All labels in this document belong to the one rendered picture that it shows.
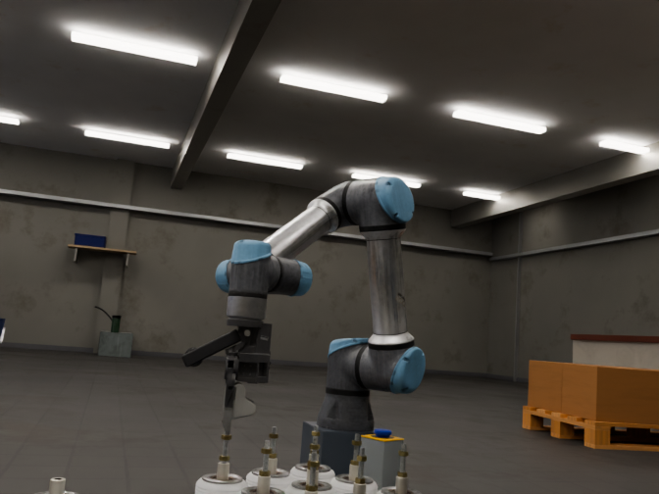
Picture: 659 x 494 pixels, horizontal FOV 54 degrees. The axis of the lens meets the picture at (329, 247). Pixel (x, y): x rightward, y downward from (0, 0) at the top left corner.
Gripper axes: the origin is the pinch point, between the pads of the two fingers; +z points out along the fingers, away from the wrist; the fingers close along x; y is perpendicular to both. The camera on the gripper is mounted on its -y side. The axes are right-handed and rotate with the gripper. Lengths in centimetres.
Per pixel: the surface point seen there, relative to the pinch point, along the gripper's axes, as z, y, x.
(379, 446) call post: 5.1, 34.6, 16.4
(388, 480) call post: 12.3, 37.4, 16.5
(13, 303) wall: -34, -324, 997
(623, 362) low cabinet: -15, 414, 485
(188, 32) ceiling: -295, -54, 477
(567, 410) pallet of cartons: 17, 227, 270
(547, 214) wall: -268, 573, 946
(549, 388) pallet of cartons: 5, 226, 291
